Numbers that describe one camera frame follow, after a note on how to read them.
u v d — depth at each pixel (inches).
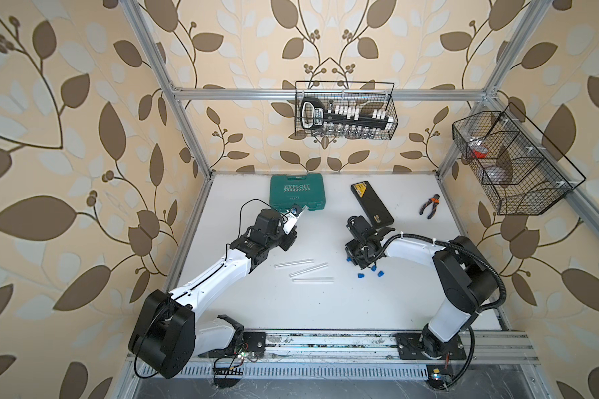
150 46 31.1
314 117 33.4
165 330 16.0
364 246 26.9
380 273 35.0
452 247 19.5
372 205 42.6
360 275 34.9
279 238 26.3
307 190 42.6
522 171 28.9
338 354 29.0
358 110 31.8
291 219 28.4
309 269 35.8
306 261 37.8
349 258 36.2
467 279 18.5
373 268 35.3
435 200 42.7
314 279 35.0
